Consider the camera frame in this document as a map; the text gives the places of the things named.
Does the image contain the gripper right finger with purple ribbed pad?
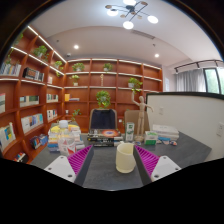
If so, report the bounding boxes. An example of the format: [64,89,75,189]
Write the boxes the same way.
[133,145,180,185]

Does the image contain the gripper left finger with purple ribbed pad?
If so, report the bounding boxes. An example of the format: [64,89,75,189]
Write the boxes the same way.
[45,145,94,186]

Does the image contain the clear plastic water bottle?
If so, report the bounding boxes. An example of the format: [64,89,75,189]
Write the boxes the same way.
[58,120,75,156]

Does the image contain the cream plastic cup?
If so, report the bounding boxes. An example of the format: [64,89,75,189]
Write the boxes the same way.
[116,143,136,173]

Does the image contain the small green white box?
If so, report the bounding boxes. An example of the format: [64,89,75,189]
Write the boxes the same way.
[144,131,158,145]

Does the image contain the stack of dark books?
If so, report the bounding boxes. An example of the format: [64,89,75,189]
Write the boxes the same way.
[87,129,123,147]

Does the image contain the stack of colourful books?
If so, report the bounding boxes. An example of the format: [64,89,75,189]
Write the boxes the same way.
[48,124,85,153]

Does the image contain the green white carton box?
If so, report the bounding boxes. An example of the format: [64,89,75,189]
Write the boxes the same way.
[125,122,135,142]

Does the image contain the brown cardboard box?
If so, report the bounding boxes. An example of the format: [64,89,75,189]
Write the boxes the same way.
[124,110,150,133]

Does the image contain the dark office chair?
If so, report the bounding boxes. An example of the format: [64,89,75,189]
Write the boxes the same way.
[89,109,117,129]

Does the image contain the wooden artist mannequin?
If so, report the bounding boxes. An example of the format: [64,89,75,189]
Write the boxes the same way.
[131,95,149,142]

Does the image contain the white partition panel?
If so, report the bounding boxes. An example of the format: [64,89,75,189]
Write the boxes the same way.
[146,92,224,161]

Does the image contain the large potted green plant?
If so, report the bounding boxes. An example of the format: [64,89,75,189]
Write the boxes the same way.
[96,90,111,108]

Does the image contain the grey window curtain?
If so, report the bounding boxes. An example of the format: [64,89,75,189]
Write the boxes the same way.
[175,69,206,92]

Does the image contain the ceiling chandelier with round lamps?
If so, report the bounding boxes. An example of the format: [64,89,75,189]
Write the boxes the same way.
[105,0,158,30]

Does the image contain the wooden bookshelf wall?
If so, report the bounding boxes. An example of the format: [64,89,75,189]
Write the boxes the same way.
[0,27,163,162]

